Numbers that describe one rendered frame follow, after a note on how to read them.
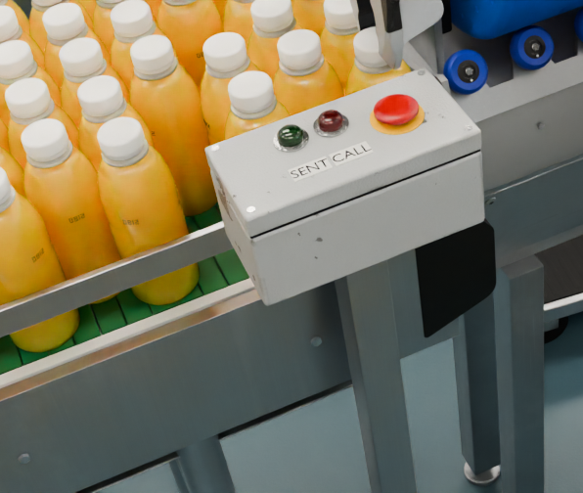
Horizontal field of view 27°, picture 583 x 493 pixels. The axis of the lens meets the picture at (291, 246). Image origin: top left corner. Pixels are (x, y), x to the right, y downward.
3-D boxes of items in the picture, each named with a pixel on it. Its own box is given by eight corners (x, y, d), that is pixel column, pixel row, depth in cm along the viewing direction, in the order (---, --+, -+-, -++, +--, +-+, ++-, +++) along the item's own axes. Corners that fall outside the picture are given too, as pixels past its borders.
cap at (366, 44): (390, 37, 111) (388, 21, 110) (404, 61, 109) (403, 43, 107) (349, 49, 111) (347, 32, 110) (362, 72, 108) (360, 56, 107)
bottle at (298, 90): (336, 226, 120) (312, 85, 108) (278, 207, 123) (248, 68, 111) (370, 183, 123) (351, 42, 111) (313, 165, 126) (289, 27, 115)
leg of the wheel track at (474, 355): (506, 478, 202) (494, 199, 159) (474, 492, 201) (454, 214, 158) (489, 452, 206) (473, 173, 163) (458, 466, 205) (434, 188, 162)
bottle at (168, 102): (182, 168, 129) (145, 33, 117) (236, 183, 126) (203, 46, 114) (146, 209, 125) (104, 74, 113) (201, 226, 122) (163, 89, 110)
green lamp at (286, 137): (309, 144, 98) (306, 132, 97) (284, 153, 97) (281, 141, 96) (298, 128, 99) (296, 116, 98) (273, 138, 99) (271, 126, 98)
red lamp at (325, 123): (349, 128, 98) (347, 117, 97) (324, 138, 98) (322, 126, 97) (337, 113, 100) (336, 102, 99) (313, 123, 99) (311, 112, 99)
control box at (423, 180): (486, 222, 103) (481, 127, 95) (266, 309, 99) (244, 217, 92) (432, 156, 110) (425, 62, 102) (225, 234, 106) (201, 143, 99)
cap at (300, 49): (307, 74, 109) (304, 58, 108) (271, 65, 111) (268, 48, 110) (330, 50, 111) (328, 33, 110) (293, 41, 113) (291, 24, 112)
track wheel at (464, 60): (482, 42, 123) (474, 44, 125) (441, 57, 122) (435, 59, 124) (496, 84, 123) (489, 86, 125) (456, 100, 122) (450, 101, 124)
